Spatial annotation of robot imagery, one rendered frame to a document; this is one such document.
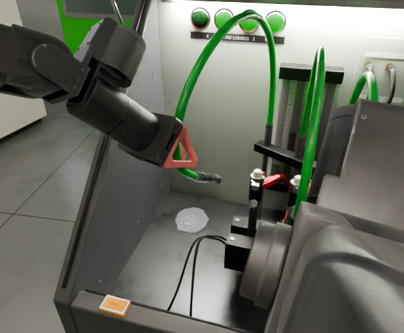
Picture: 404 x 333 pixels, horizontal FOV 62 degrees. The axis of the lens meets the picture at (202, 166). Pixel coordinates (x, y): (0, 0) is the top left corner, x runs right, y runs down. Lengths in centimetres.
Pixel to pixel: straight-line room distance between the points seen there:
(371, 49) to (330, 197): 72
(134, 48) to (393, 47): 61
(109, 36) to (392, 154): 35
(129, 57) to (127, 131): 9
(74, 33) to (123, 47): 318
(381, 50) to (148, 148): 60
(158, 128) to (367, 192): 33
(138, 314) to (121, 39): 49
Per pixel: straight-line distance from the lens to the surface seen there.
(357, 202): 18
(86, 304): 74
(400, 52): 90
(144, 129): 45
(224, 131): 98
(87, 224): 73
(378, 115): 20
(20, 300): 209
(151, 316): 70
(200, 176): 59
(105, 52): 44
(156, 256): 95
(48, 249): 229
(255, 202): 70
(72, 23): 361
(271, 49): 75
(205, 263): 92
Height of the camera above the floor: 153
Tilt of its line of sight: 33 degrees down
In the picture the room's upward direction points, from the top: straight up
